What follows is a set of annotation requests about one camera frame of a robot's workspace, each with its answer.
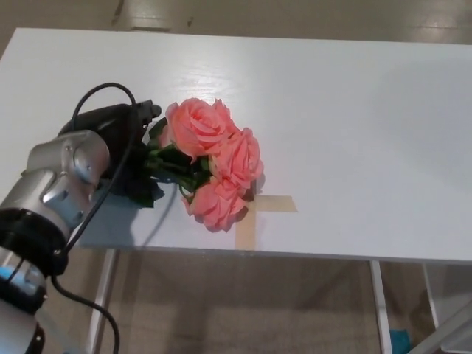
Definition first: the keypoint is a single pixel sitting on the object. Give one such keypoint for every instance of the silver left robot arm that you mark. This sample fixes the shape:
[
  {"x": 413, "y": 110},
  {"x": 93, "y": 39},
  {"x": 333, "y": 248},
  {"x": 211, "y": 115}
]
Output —
[{"x": 55, "y": 177}]

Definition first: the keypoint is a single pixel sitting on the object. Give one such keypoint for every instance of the white table leg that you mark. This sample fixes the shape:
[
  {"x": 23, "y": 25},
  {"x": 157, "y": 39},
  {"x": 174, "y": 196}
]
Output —
[
  {"x": 430, "y": 298},
  {"x": 105, "y": 273},
  {"x": 380, "y": 306}
]

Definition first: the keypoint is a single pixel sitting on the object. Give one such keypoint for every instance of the pink rose bouquet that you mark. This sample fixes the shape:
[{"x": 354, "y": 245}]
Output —
[{"x": 206, "y": 129}]

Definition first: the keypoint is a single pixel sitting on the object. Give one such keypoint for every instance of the short beige tape strip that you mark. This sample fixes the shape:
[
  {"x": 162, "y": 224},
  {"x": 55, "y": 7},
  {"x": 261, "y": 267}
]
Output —
[{"x": 278, "y": 204}]

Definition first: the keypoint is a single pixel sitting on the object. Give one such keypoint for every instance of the teal floor marker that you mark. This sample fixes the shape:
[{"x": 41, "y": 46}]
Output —
[{"x": 401, "y": 341}]

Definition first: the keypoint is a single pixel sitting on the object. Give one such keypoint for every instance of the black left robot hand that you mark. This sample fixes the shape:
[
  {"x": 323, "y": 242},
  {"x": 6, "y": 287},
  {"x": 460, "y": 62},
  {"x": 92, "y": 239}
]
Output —
[{"x": 107, "y": 121}]

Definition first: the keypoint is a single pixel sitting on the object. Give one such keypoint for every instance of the grey metal stand leg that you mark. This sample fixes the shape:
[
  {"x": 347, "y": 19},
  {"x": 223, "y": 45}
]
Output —
[{"x": 457, "y": 332}]

